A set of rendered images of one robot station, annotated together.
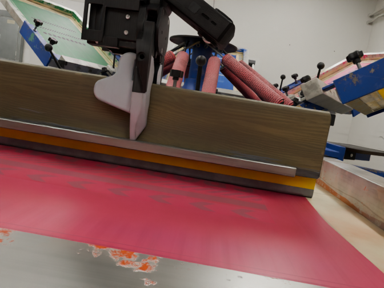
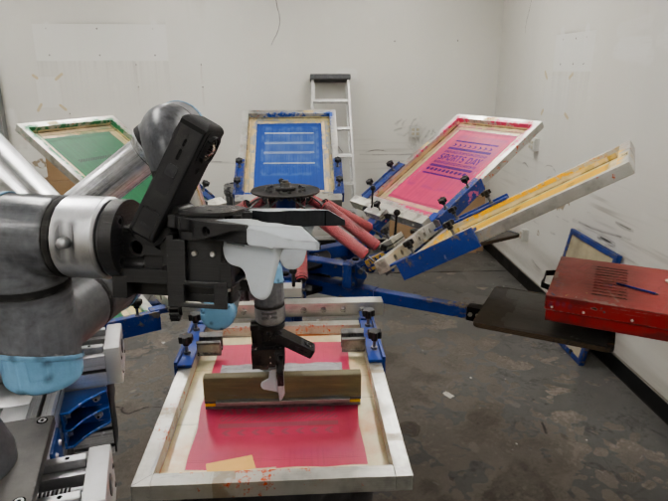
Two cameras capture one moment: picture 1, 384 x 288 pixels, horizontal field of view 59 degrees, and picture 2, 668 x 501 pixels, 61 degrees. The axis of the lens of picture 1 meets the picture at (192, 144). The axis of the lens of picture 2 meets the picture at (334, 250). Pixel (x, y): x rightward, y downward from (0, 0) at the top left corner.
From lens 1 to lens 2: 1.21 m
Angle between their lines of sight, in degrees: 13
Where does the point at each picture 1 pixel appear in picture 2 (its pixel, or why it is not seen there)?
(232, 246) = (324, 449)
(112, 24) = (263, 361)
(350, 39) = (477, 20)
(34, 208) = (268, 450)
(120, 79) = (271, 380)
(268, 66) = (369, 77)
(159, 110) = (288, 385)
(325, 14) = not seen: outside the picture
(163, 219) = (303, 443)
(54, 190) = (265, 438)
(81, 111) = (254, 392)
